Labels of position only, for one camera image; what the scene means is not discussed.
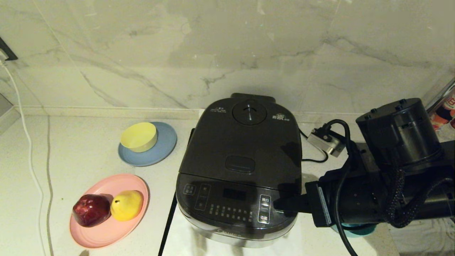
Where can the red apple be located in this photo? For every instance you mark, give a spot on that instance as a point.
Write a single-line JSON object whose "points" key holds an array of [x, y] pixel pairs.
{"points": [[91, 210]]}

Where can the black rice cooker lid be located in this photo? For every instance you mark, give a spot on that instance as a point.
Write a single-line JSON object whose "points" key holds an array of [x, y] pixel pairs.
{"points": [[231, 142]]}

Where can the pink plate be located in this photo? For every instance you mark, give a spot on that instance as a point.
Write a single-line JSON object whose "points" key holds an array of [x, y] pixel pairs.
{"points": [[106, 234]]}

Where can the yellow pear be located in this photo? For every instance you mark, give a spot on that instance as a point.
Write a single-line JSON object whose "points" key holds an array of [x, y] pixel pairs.
{"points": [[127, 205]]}

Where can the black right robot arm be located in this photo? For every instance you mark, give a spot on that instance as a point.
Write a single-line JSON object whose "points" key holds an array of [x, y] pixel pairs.
{"points": [[398, 135]]}

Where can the black camera bracket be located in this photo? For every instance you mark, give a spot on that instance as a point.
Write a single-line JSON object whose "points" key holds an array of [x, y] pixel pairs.
{"points": [[359, 156]]}

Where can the teal bowl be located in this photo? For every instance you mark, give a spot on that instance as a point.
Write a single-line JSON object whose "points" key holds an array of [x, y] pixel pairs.
{"points": [[359, 231]]}

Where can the black wall socket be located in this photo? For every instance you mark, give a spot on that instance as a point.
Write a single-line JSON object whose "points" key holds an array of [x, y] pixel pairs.
{"points": [[7, 49]]}

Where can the blue plate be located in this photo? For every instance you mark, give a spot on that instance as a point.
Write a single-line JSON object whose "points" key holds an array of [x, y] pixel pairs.
{"points": [[165, 145]]}

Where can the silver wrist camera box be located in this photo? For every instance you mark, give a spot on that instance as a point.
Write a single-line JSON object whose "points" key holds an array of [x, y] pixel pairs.
{"points": [[325, 142]]}

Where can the yellow bowl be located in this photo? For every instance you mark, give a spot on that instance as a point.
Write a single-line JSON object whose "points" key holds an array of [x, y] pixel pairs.
{"points": [[138, 137]]}

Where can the white crumpled cloth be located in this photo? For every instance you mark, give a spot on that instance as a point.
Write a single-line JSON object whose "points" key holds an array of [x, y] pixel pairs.
{"points": [[419, 238]]}

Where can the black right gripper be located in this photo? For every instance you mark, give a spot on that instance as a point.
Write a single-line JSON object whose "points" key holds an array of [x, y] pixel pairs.
{"points": [[318, 204]]}

